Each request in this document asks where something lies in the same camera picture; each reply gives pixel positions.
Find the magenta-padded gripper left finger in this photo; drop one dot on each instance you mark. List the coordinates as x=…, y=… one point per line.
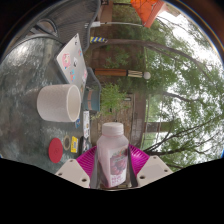
x=85, y=161

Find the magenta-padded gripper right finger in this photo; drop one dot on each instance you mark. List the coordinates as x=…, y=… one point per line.
x=138, y=160

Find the pink juice bottle white cap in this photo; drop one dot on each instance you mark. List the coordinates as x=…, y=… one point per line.
x=111, y=156

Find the black laptop with stickers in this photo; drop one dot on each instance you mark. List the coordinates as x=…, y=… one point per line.
x=86, y=145

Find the yellow card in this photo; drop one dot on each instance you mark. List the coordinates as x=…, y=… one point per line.
x=74, y=145

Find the tall tree dark trunk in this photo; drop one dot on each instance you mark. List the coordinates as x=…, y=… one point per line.
x=158, y=150

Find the flat round red coaster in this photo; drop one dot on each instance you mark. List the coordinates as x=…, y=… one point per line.
x=55, y=150

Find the white cup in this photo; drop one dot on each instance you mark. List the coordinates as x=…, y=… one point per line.
x=55, y=102

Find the green plant in blue pot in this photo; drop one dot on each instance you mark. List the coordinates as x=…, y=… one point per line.
x=110, y=98

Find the silver laptop with stickers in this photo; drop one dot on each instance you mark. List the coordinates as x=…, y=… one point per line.
x=71, y=60

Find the leaning tree pale trunk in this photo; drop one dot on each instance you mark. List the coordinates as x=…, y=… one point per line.
x=140, y=44

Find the blue yellow striped bollard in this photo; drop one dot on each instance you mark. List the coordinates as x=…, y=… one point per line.
x=98, y=40

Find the orange patio umbrella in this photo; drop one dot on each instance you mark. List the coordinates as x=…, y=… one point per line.
x=146, y=11

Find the wooden lamp post white globe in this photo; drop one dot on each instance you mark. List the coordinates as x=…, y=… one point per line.
x=110, y=72

